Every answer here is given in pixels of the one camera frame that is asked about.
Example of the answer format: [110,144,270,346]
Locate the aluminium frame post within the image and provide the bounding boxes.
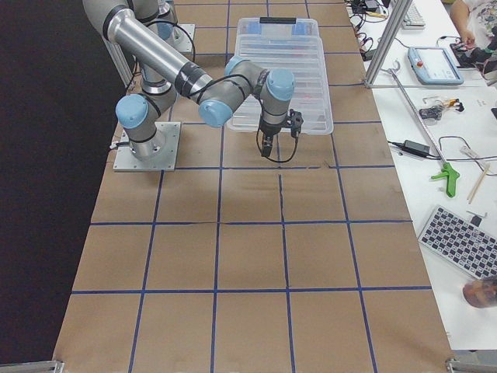
[364,0,412,88]

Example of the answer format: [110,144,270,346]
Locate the person at desk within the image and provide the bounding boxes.
[450,0,496,49]

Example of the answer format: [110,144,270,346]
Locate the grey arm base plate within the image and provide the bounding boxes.
[113,121,181,172]

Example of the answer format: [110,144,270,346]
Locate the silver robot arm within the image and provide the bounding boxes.
[155,0,180,45]
[82,1,304,159]

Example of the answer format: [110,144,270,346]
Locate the black white keyboard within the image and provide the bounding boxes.
[419,205,496,279]

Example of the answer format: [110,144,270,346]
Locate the black power adapter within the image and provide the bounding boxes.
[388,140,435,159]

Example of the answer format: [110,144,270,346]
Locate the clear ribbed box lid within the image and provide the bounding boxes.
[235,34,333,135]

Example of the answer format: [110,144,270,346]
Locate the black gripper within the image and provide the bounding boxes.
[258,109,303,157]

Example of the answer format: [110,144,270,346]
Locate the clear plastic storage box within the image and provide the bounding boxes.
[237,16,320,40]

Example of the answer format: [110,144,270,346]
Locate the green handled reacher grabber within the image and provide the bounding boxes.
[381,59,460,197]

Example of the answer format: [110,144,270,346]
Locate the robot teach pendant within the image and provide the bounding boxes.
[407,47,464,85]

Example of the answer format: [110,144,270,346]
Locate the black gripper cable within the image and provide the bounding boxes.
[254,110,304,164]

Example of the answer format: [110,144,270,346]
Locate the black box latch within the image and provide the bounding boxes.
[259,16,297,24]

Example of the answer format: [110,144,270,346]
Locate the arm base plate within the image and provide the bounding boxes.
[172,23,196,54]

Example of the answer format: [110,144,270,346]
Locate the wooden chopsticks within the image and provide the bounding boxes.
[467,163,490,204]

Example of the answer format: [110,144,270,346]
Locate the brown round object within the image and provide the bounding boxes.
[462,276,496,309]

